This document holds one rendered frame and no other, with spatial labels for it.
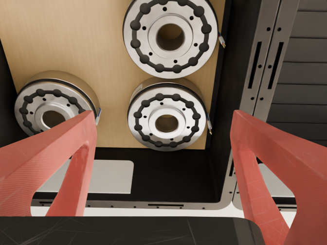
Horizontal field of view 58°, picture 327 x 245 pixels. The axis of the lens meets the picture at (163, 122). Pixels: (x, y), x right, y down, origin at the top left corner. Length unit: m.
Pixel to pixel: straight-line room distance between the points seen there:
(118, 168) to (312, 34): 0.30
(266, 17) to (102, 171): 0.28
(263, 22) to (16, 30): 0.27
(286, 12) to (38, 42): 0.27
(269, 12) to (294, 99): 0.20
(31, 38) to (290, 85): 0.33
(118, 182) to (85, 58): 0.16
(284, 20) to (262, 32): 0.02
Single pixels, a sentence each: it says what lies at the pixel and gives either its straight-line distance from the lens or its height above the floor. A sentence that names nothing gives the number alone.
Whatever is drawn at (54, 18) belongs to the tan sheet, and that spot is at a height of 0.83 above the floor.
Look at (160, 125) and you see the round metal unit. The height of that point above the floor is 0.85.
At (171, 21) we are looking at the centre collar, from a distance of 0.32.
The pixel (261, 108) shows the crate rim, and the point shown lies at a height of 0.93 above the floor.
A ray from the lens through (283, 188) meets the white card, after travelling 0.43.
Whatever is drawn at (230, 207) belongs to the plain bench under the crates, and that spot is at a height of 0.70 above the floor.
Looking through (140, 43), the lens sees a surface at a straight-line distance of 0.33.
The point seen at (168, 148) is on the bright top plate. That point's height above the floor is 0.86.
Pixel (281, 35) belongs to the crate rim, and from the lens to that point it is 0.27.
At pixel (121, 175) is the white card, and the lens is 0.41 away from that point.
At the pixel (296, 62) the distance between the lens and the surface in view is 0.41.
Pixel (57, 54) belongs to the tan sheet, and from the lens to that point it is 0.39.
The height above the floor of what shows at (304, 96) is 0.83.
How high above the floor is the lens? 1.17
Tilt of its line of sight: 54 degrees down
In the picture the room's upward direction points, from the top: 179 degrees counter-clockwise
